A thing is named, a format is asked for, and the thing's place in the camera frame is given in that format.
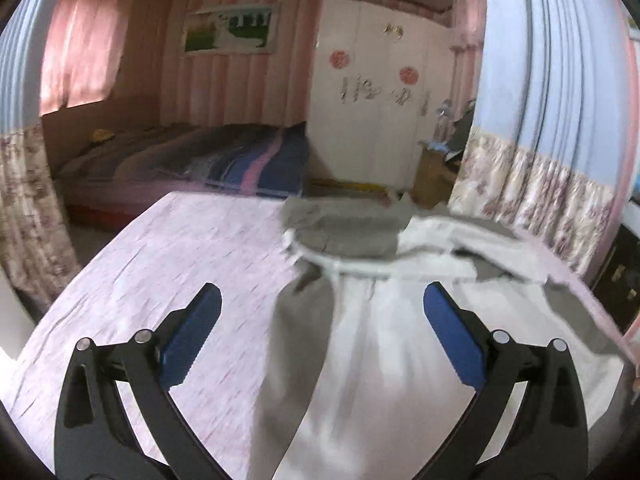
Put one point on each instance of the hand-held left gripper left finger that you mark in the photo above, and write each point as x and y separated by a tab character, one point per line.
192	332

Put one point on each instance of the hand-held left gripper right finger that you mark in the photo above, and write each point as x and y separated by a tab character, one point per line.
455	340

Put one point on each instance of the olive and white jacket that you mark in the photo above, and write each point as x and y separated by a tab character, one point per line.
380	360

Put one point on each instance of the pink floral tablecloth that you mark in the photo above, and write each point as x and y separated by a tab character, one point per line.
175	260

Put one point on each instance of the wooden nightstand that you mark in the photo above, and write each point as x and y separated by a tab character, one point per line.
432	180

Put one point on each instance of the black glass-front cabinet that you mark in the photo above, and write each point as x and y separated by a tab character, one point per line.
620	280

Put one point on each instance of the bed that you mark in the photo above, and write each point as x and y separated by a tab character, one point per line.
125	160

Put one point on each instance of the striped blanket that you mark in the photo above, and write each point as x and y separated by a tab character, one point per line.
265	160

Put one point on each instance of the yellow toy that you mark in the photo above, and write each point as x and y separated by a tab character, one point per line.
102	135

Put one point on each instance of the blue floral curtain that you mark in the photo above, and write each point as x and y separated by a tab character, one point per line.
25	185
550	85

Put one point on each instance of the white wardrobe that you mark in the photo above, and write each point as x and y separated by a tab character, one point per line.
365	135

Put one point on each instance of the red round decal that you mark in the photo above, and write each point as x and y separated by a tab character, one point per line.
339	58

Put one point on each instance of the pink curtain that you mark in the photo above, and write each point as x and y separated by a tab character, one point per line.
75	45

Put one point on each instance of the framed wall picture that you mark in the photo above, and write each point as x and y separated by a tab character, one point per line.
230	30

